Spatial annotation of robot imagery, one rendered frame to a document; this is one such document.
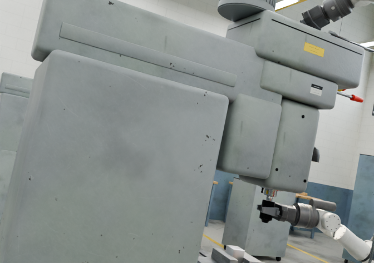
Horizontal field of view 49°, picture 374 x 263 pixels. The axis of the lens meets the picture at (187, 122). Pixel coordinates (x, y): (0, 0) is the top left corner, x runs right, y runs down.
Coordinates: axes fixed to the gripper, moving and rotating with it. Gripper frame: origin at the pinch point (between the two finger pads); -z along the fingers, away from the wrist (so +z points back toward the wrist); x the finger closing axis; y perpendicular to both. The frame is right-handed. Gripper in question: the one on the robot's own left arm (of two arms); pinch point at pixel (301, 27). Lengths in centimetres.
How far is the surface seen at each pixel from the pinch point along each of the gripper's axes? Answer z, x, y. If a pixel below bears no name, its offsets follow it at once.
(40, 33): -42, -85, -13
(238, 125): -22, -29, -37
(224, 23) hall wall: -278, 551, 428
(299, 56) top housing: -1.1, -13.4, -17.6
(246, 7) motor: -7.3, -28.7, 0.2
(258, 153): -22, -20, -45
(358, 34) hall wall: -85, 901, 426
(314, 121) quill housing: -7.9, 0.6, -36.0
